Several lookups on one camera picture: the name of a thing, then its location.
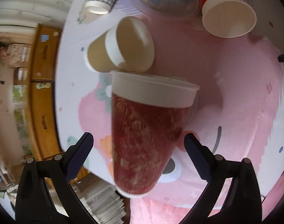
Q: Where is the white floral curtain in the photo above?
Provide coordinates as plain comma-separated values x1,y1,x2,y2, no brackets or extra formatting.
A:
0,0,73,28

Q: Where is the tall red paper cup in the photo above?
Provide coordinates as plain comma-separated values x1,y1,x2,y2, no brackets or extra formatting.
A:
111,71,199,198

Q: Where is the wooden desk with drawers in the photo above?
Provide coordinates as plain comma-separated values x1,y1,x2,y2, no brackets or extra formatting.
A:
13,24,63,160

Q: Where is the pink fluffy blanket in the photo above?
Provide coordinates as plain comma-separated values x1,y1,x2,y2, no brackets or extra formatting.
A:
130,198,190,224

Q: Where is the brown paper cup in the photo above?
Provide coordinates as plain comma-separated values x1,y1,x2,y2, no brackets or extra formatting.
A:
84,16,155,73

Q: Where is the small red paper cup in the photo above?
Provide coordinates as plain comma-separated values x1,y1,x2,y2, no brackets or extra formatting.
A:
201,0,257,38

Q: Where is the cardboard box on desk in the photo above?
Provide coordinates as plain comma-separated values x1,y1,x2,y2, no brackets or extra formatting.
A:
7,43,31,69

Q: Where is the cartoon monster tablecloth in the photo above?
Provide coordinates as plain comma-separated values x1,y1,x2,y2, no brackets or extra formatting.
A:
55,0,284,197

